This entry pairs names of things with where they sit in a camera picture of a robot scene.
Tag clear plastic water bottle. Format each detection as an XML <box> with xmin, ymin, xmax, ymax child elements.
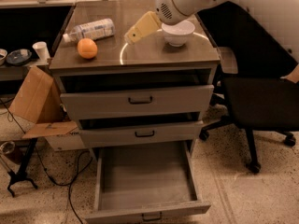
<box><xmin>63</xmin><ymin>19</ymin><xmax>115</xmax><ymax>43</ymax></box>

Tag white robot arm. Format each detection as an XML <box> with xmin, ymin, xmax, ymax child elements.
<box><xmin>124</xmin><ymin>0</ymin><xmax>299</xmax><ymax>83</ymax></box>

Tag grey drawer cabinet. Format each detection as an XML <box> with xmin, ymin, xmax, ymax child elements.
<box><xmin>50</xmin><ymin>0</ymin><xmax>220</xmax><ymax>135</ymax></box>

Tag top grey drawer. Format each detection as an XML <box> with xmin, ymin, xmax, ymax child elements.
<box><xmin>61</xmin><ymin>85</ymin><xmax>213</xmax><ymax>120</ymax></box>

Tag grey drawer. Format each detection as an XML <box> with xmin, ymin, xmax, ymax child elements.
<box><xmin>61</xmin><ymin>85</ymin><xmax>213</xmax><ymax>120</ymax></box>
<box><xmin>80</xmin><ymin>121</ymin><xmax>203</xmax><ymax>148</ymax></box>
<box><xmin>86</xmin><ymin>141</ymin><xmax>210</xmax><ymax>224</ymax></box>

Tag middle grey drawer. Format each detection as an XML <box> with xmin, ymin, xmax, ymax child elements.
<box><xmin>80</xmin><ymin>121</ymin><xmax>203</xmax><ymax>148</ymax></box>

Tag bottom grey drawer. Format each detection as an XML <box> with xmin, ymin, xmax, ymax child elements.
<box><xmin>86</xmin><ymin>141</ymin><xmax>210</xmax><ymax>224</ymax></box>

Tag white ceramic bowl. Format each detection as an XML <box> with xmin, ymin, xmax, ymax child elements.
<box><xmin>162</xmin><ymin>20</ymin><xmax>195</xmax><ymax>47</ymax></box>

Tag orange fruit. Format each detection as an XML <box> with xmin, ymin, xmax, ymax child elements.
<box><xmin>77</xmin><ymin>38</ymin><xmax>98</xmax><ymax>59</ymax></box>

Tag white paper cup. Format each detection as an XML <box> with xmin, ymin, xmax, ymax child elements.
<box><xmin>32</xmin><ymin>41</ymin><xmax>50</xmax><ymax>61</ymax></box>

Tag black office chair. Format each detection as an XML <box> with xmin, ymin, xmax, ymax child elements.
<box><xmin>197</xmin><ymin>2</ymin><xmax>299</xmax><ymax>173</ymax></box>

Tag brown cardboard box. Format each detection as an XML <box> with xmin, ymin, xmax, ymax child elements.
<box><xmin>9</xmin><ymin>66</ymin><xmax>84</xmax><ymax>151</ymax></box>

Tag dark blue plate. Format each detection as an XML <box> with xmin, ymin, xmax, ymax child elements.
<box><xmin>6</xmin><ymin>49</ymin><xmax>32</xmax><ymax>66</ymax></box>

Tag small white bowl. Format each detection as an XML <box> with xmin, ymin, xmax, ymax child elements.
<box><xmin>0</xmin><ymin>49</ymin><xmax>7</xmax><ymax>66</ymax></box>

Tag black floor cable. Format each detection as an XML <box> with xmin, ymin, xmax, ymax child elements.
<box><xmin>0</xmin><ymin>97</ymin><xmax>93</xmax><ymax>224</ymax></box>

